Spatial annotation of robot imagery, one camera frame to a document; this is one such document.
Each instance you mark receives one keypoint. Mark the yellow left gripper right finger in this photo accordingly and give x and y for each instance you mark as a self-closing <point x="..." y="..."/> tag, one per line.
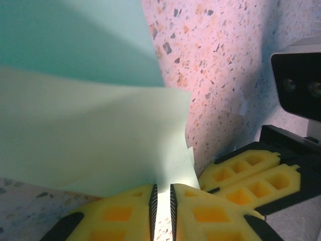
<point x="213" y="218"/>

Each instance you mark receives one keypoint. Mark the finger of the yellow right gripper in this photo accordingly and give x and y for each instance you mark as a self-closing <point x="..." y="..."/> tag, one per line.
<point x="263" y="190"/>
<point x="240" y="164"/>

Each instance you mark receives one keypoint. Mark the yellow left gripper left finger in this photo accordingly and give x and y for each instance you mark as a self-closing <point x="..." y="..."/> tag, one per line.
<point x="113" y="218"/>

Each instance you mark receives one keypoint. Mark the light green paper sheet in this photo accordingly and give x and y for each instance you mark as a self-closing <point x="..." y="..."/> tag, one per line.
<point x="87" y="125"/>

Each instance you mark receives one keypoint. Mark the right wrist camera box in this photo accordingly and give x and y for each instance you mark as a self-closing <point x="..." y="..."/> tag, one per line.
<point x="296" y="82"/>

